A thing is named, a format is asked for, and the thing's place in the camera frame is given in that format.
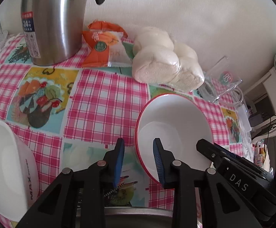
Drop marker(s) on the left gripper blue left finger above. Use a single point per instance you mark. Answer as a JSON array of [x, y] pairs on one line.
[[114, 162]]

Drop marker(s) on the strawberry pattern bowl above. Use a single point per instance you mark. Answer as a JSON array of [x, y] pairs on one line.
[[179, 124]]

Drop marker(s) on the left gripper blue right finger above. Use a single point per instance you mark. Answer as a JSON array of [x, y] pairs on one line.
[[163, 159]]

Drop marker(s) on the checkered picture tablecloth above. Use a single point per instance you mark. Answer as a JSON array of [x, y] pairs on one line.
[[69, 116]]

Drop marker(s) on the stainless steel thermos jug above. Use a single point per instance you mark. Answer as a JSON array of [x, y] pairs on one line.
[[52, 29]]

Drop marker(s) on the round metal tray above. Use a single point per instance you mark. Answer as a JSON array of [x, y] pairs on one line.
[[140, 217]]

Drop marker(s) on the white plastic shelf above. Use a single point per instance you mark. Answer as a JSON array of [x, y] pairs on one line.
[[261, 97]]

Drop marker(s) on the black power adapter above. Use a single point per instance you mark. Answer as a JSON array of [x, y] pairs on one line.
[[257, 118]]

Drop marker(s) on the white square bowl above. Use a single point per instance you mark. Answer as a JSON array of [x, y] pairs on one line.
[[19, 183]]

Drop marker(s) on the colourful snack tube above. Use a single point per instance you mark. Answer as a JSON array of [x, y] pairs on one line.
[[260, 152]]

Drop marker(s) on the orange snack packet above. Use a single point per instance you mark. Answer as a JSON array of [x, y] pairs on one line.
[[105, 41]]

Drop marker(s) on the bag of white buns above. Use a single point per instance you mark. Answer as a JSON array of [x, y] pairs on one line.
[[160, 60]]

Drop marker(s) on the clear glass mug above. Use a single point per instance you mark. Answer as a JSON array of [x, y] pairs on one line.
[[221, 84]]

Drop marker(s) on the white power strip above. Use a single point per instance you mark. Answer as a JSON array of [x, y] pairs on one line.
[[244, 117]]

